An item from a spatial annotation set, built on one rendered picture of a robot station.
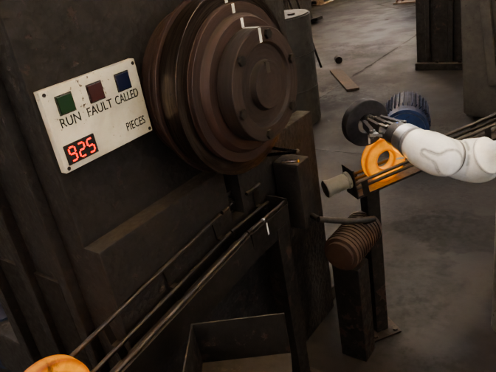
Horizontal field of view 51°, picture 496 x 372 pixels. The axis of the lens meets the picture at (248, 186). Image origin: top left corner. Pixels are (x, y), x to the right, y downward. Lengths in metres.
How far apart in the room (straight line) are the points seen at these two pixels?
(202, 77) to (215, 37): 0.10
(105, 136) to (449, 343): 1.46
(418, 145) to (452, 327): 0.95
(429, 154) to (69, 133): 0.87
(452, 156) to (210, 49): 0.66
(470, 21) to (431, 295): 2.21
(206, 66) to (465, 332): 1.44
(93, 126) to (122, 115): 0.08
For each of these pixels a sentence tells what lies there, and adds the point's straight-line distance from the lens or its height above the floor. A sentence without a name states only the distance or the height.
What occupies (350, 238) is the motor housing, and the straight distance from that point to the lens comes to 1.71.
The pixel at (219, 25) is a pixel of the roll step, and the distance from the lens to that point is 1.26.
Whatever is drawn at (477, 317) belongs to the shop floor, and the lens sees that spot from 2.23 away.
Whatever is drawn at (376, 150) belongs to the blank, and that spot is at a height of 0.75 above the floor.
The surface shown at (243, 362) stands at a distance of 1.21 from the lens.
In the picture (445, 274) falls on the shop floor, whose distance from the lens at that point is 2.44.
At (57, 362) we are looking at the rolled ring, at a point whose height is 0.76.
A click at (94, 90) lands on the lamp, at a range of 1.19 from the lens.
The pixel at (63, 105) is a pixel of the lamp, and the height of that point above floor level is 1.20.
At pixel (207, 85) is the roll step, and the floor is 1.16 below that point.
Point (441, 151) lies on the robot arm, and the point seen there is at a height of 0.89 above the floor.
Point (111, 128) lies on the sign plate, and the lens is 1.23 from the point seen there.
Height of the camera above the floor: 1.44
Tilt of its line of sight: 25 degrees down
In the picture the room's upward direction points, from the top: 11 degrees counter-clockwise
